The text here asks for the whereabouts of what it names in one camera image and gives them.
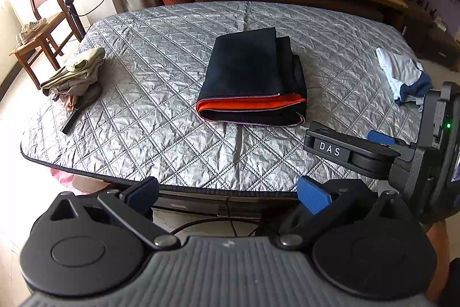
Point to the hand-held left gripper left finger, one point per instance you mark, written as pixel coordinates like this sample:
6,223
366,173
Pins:
143,193

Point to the pile of beige clothes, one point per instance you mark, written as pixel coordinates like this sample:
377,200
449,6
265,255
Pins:
77,73

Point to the white and blue garment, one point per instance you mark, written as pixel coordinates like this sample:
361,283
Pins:
399,69

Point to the navy jacket with orange lining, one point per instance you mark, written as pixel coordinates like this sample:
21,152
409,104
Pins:
244,73

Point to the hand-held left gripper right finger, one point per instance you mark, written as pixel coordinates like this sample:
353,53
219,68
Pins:
312,195

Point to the grey quilted bedspread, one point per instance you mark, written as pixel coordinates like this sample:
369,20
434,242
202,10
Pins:
143,76

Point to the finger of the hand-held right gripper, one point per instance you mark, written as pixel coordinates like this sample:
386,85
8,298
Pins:
381,138

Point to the cardboard box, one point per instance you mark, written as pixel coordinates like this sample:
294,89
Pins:
90,186

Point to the white canvas shoe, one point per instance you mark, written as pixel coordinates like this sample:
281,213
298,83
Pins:
32,30

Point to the pink cloth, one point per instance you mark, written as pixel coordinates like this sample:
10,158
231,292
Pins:
63,176

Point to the person's right forearm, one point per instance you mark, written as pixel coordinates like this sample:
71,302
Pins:
438,256

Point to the dark bed base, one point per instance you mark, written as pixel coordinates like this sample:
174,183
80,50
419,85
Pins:
201,202

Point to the low wooden cabinet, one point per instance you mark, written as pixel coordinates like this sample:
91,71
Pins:
444,48

